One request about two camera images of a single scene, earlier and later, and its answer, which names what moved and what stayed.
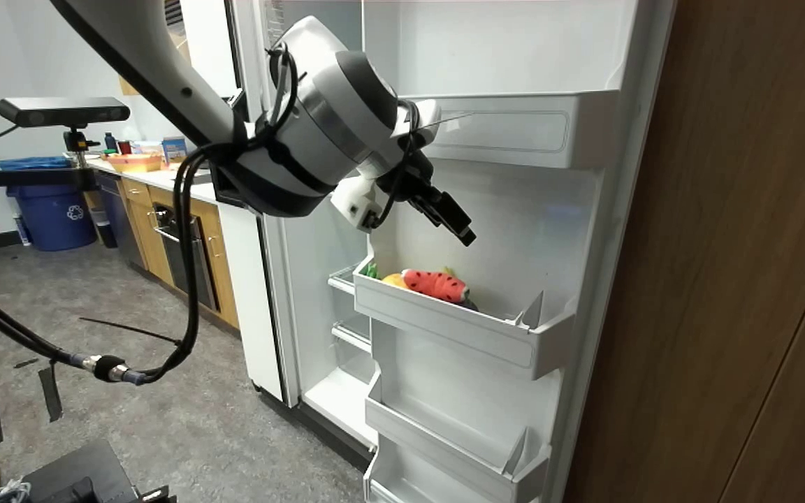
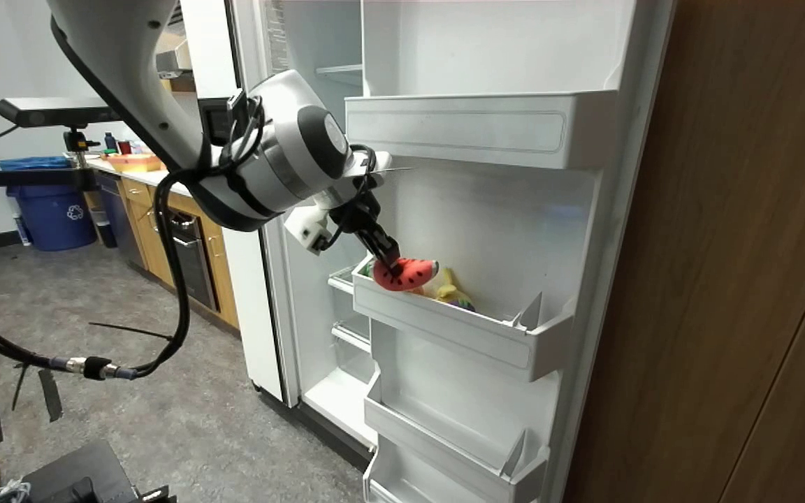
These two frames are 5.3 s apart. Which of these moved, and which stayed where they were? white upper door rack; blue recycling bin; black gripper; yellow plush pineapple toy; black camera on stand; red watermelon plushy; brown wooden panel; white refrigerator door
Moved: black gripper; yellow plush pineapple toy; red watermelon plushy
Stayed: white refrigerator door; brown wooden panel; white upper door rack; blue recycling bin; black camera on stand
